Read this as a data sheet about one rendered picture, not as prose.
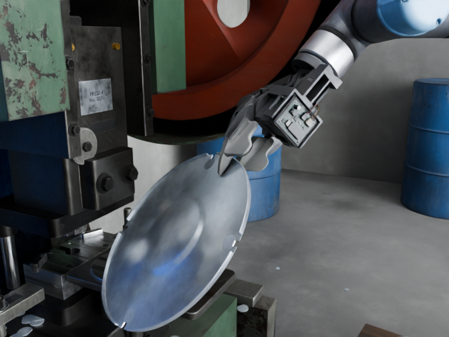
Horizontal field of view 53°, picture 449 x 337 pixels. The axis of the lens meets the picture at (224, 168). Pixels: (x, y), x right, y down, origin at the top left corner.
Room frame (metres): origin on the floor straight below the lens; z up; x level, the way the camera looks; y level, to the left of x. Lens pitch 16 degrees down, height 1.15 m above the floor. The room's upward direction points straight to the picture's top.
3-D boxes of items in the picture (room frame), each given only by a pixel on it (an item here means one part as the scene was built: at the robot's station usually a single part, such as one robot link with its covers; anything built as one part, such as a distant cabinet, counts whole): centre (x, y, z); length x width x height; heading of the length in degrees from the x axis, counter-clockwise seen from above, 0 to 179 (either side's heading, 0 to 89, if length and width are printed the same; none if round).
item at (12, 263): (0.71, 0.37, 0.81); 0.02 x 0.02 x 0.14
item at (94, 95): (0.73, 0.24, 1.04); 0.17 x 0.15 x 0.30; 63
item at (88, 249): (0.75, 0.27, 0.76); 0.15 x 0.09 x 0.05; 153
